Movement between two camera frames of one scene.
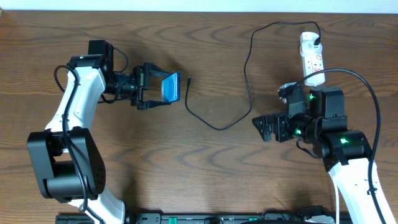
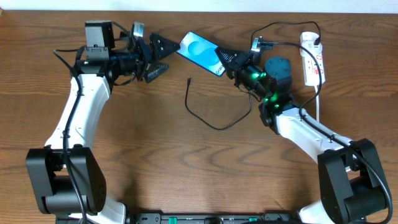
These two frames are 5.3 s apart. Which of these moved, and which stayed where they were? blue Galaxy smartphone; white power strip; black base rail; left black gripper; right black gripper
Moved: left black gripper; right black gripper; blue Galaxy smartphone
Stayed: white power strip; black base rail
